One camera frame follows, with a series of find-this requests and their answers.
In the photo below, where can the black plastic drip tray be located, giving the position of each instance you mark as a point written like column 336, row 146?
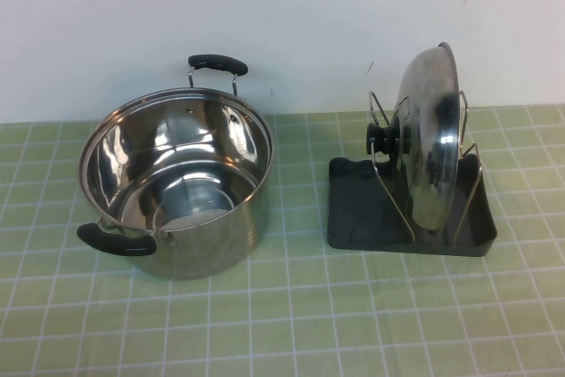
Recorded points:
column 357, row 218

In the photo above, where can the green checked tablecloth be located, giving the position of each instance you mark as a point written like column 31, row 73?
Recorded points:
column 309, row 328

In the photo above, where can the stainless steel lid black knob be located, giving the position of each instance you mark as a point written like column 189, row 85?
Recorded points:
column 428, row 130

